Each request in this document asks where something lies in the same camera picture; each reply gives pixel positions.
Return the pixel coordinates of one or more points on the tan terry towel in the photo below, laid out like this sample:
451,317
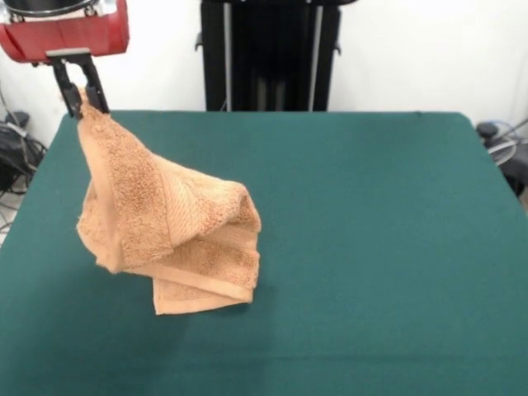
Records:
165,214

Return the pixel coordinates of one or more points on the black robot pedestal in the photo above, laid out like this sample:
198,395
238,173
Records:
214,62

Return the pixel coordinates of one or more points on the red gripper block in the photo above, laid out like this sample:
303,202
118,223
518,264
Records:
62,35

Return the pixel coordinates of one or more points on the dark green table cloth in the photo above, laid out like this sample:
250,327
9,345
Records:
371,268

